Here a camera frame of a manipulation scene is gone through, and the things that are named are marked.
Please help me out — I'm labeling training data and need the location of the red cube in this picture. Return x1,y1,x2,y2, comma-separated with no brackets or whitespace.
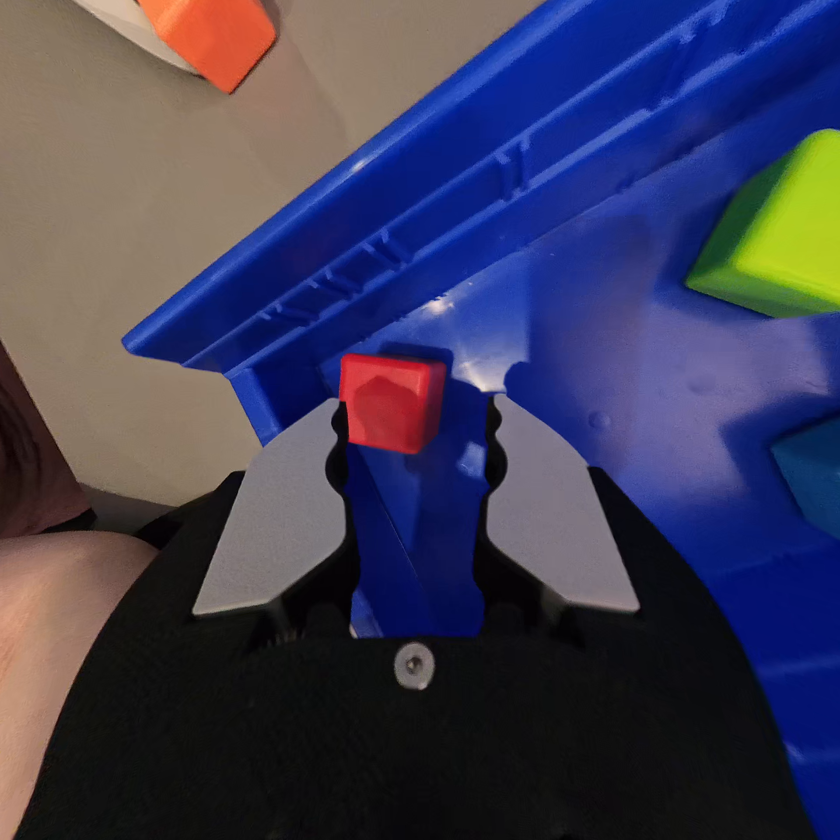
339,353,448,455

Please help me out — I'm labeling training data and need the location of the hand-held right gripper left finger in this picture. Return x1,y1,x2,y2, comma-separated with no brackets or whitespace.
192,395,362,641

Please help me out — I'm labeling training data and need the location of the blue plastic bin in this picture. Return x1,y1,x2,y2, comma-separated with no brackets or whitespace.
121,0,840,840

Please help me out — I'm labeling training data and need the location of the person's left forearm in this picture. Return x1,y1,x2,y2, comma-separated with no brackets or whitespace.
0,341,161,840

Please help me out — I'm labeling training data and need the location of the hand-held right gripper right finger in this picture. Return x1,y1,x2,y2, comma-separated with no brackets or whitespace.
474,392,641,641

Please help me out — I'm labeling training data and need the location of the light blue cube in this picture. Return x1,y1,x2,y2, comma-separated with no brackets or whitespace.
769,412,840,542

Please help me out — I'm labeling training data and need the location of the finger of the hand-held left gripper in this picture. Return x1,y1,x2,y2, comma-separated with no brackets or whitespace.
71,0,204,78

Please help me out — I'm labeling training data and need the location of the orange cube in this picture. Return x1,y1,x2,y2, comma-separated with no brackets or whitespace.
134,0,278,95

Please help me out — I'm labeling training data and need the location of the green cube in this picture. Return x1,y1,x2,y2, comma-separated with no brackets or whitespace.
684,128,840,320

